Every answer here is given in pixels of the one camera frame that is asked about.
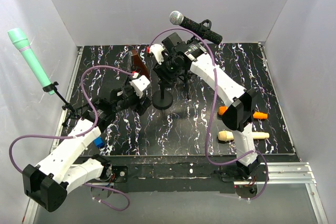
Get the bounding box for black silver-head microphone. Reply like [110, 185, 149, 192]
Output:
[169, 10, 223, 45]

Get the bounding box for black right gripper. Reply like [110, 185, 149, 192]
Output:
[152, 54, 182, 86]

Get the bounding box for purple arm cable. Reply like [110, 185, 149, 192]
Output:
[149, 27, 270, 201]
[8, 65, 137, 211]

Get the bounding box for black tripod stand at left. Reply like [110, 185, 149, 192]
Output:
[43, 81, 85, 127]

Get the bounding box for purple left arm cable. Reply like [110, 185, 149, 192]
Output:
[8, 65, 137, 211]

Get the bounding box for black round-base stand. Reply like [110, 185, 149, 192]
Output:
[152, 83, 173, 110]

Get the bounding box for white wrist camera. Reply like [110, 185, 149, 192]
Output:
[147, 44, 164, 65]
[130, 72, 151, 98]

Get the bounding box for orange microphone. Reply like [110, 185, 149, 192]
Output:
[218, 106, 268, 120]

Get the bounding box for mint green microphone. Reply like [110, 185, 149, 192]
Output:
[7, 28, 55, 95]

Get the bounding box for blue white cube toy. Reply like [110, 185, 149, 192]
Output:
[93, 137, 105, 148]

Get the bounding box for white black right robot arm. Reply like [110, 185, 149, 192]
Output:
[148, 29, 260, 181]

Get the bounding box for black marble pattern mat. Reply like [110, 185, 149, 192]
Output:
[70, 43, 295, 156]

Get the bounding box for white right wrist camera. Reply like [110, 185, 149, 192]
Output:
[147, 44, 164, 65]

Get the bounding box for brown wooden metronome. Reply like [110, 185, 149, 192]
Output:
[129, 49, 151, 80]

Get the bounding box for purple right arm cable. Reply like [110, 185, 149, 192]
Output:
[149, 27, 270, 201]

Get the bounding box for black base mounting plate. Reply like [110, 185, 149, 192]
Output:
[103, 155, 268, 195]

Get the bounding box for beige microphone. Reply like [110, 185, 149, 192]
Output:
[217, 131, 270, 142]

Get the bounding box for black tripod microphone stand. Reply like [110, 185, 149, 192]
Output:
[179, 17, 212, 90]

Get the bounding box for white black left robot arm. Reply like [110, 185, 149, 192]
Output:
[22, 75, 151, 212]

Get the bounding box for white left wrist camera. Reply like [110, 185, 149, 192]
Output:
[130, 72, 151, 98]

